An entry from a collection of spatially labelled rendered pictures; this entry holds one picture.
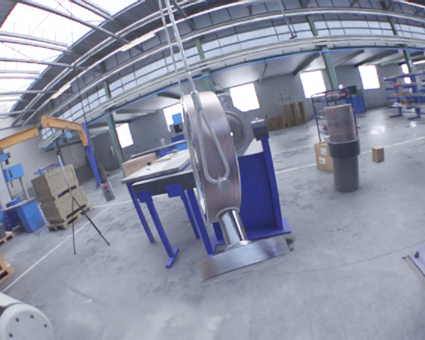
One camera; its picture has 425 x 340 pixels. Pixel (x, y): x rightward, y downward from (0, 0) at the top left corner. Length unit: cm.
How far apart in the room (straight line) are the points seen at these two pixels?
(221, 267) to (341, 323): 110
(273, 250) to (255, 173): 160
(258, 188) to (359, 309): 141
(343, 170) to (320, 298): 165
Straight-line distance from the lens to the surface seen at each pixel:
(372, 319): 141
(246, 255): 34
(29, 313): 26
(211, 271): 37
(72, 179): 550
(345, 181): 266
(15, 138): 701
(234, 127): 157
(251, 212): 209
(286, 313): 140
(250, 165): 190
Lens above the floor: 119
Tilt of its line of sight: 13 degrees down
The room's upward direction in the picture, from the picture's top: 15 degrees counter-clockwise
